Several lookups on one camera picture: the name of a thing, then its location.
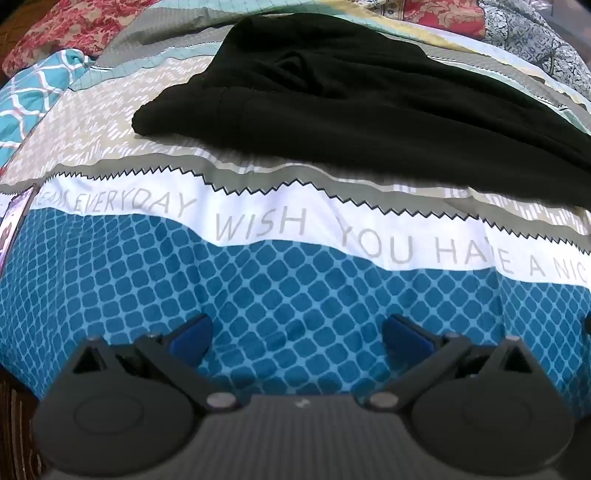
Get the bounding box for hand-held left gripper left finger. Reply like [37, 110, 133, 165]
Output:
[69, 313, 242, 412]

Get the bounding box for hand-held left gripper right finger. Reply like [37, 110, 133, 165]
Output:
[365, 314, 536, 411]

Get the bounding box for black pants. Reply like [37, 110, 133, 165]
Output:
[132, 13, 591, 208]

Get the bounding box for patterned blue white bed sheet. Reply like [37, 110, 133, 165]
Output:
[0, 0, 591, 407]

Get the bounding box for teal lattice pillow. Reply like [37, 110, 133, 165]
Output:
[0, 48, 95, 160]

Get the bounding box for grey blue patterned blanket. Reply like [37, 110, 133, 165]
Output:
[478, 0, 591, 100]

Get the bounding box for red floral pillow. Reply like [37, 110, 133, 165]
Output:
[2, 0, 162, 77]

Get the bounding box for red floral blanket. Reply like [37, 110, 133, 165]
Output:
[360, 0, 488, 40]

